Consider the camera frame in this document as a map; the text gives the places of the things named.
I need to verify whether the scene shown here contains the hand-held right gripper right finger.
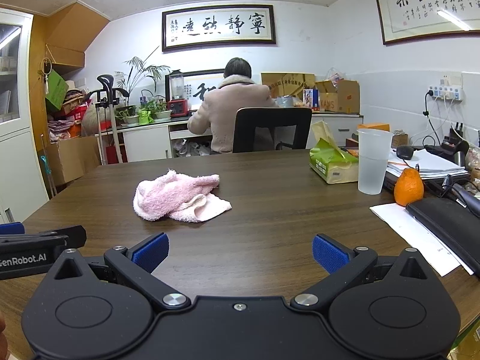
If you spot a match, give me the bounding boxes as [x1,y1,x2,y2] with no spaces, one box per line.
[292,234,437,311]

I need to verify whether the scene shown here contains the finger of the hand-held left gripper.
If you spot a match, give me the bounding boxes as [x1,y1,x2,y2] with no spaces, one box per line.
[22,225,87,249]
[0,222,25,236]

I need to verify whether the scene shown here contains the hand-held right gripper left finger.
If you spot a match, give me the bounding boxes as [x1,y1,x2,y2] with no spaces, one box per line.
[45,232,190,311]

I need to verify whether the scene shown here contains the pink towel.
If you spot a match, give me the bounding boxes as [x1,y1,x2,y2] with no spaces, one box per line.
[133,170,232,223]

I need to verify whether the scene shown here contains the white paper sheet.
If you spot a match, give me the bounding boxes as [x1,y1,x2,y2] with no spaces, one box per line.
[369,202,475,277]

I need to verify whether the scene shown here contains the large open cardboard box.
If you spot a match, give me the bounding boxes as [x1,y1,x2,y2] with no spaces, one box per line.
[45,135,103,185]

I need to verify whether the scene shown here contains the white tall cabinet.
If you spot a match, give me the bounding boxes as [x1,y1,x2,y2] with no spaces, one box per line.
[0,7,51,226]

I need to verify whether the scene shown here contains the frosted plastic cup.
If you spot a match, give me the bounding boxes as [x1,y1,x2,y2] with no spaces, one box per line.
[356,128,395,196]

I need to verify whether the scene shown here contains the green tissue pack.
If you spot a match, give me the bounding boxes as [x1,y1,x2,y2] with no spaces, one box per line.
[309,121,360,185]

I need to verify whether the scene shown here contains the orange fruit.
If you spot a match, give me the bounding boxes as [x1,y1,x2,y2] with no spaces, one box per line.
[394,168,425,207]

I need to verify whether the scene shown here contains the white counter cabinet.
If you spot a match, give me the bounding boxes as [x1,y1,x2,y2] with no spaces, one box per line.
[97,113,364,166]

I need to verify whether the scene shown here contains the crumpled plastic bags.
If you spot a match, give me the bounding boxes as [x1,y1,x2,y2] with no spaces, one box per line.
[173,138,214,157]

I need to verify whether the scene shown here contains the black notebook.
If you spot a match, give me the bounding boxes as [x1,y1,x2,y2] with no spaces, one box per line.
[406,196,480,276]

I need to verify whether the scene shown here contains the orange flat box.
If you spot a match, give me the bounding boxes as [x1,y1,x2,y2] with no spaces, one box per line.
[357,122,391,133]

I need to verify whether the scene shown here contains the stack of white papers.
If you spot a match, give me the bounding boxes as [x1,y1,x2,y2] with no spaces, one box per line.
[382,148,469,181]

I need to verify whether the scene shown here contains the black office chair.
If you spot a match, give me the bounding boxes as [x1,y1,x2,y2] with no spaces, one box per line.
[232,107,313,154]

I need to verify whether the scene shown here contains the small potted plant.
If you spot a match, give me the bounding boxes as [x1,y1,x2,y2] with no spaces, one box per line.
[138,99,169,124]

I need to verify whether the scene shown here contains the black handheld device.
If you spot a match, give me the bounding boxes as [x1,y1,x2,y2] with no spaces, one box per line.
[442,174,480,215]

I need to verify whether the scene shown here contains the green cardboard box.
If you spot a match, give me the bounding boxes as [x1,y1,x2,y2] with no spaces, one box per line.
[45,68,70,112]

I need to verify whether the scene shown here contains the red blender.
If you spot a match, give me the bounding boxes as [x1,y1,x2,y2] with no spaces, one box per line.
[167,69,188,118]

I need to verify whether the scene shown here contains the black chair headrest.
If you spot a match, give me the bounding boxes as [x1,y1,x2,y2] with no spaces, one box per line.
[88,74,130,106]

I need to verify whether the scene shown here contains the hanging dream catcher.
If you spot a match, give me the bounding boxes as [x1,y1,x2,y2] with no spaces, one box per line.
[41,57,53,95]

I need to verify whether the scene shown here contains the brown cardboard box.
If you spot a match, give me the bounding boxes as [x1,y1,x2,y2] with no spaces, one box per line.
[315,79,361,114]

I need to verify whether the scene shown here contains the black pen holder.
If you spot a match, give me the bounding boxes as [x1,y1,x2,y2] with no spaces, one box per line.
[442,120,470,158]

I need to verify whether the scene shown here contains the black-framed calligraphy panel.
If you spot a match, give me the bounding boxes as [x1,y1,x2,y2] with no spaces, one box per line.
[165,68,229,111]

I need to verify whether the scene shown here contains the tall potted palm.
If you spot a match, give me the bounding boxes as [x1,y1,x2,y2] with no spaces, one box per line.
[114,55,171,119]

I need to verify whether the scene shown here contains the golden plaque board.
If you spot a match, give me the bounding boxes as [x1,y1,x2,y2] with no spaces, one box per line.
[261,71,316,100]

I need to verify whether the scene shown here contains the white power strip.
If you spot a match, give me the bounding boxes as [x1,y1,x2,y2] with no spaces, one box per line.
[427,84,464,102]

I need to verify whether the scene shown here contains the dark-framed wide calligraphy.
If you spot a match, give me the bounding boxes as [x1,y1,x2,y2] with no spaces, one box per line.
[161,4,277,53]

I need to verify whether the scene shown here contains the brown-framed large calligraphy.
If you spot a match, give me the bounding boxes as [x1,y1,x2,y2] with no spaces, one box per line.
[371,0,480,46]

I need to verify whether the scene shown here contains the wooden wall cabinet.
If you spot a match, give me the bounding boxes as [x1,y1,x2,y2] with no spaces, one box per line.
[32,1,112,76]

